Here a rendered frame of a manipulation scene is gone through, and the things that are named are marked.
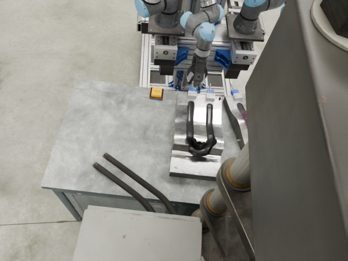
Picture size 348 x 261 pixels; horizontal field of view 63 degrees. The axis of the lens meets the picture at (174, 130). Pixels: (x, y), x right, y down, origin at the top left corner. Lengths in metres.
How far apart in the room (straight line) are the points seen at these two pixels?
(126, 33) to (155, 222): 2.80
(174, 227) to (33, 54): 2.76
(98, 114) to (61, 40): 1.76
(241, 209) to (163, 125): 1.01
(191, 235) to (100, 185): 0.83
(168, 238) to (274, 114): 0.46
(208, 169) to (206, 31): 0.67
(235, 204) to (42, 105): 2.34
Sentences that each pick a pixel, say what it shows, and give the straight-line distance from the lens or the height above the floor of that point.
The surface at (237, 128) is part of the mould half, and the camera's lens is 1.66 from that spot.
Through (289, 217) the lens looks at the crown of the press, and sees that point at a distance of 0.33.
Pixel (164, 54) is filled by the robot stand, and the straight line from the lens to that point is 1.80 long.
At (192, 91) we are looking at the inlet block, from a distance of 1.67.
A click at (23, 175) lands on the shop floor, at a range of 2.55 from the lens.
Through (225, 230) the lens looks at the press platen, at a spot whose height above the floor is 1.29.
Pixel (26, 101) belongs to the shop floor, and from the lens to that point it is 2.92.
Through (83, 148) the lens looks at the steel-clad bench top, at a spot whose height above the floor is 0.80.
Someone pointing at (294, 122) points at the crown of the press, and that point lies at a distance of 0.34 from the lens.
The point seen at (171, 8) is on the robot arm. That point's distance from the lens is 1.77.
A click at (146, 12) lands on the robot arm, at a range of 1.65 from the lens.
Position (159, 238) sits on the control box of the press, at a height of 1.47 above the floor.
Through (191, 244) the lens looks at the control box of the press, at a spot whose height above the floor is 1.47.
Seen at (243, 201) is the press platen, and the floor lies 1.54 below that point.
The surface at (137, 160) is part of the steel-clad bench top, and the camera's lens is 1.55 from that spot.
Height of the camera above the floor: 2.21
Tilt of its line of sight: 59 degrees down
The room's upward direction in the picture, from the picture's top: 11 degrees clockwise
